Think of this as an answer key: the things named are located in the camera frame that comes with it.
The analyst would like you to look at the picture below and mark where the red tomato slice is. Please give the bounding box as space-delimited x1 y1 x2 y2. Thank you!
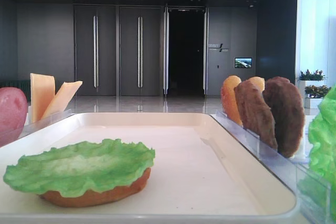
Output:
1 87 28 147

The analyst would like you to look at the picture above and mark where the front bread bun slice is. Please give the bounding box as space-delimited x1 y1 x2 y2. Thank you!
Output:
220 76 243 126

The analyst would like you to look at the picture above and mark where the bread bun slice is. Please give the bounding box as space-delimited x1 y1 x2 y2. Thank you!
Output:
39 168 151 208
248 76 265 92
220 76 243 126

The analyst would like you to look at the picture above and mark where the front brown meat patty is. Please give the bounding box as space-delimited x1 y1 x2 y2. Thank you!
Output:
234 80 278 149

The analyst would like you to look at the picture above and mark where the brown meat patty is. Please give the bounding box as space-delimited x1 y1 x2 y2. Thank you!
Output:
262 77 305 158
234 80 278 149

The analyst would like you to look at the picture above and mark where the rear bread bun slice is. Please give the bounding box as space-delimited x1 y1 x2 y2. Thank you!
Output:
248 76 265 92

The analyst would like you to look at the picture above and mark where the green lettuce leaf on bun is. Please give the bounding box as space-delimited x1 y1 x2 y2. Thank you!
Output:
3 138 155 198

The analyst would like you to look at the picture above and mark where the leaning orange cheese slice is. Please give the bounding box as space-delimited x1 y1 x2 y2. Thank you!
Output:
41 81 82 119

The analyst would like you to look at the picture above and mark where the rear brown meat patty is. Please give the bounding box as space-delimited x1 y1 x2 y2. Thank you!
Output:
262 77 305 158

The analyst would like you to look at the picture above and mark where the bottom bread bun slice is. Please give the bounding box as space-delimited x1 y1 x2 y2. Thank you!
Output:
39 168 151 208

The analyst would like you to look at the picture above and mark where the upright orange cheese slice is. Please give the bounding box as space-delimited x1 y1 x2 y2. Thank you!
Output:
30 73 55 123

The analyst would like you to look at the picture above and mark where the green lettuce in holder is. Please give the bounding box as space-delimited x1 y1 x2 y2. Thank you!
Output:
299 87 335 221

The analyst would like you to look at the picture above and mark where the white rectangular tray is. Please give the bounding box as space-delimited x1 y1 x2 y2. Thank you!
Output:
1 113 299 223

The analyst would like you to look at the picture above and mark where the clear left acrylic rack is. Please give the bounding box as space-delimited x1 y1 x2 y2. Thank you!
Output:
0 108 73 148

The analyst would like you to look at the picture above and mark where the clear acrylic rack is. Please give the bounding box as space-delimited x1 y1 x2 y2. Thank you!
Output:
0 108 73 148
212 111 335 223

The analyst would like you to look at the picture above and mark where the lower flower planter box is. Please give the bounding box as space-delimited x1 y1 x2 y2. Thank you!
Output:
304 85 331 109

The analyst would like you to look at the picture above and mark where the flower planter box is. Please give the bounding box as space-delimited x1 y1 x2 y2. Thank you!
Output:
298 69 325 93
304 85 331 109

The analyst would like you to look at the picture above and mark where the upper flower planter box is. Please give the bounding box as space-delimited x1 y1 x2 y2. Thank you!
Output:
298 69 325 93

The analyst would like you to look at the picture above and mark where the clear right acrylic rack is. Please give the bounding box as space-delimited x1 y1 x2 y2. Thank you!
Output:
212 111 335 223

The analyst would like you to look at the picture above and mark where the small wall display screen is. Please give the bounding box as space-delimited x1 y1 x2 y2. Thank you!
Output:
234 57 252 68

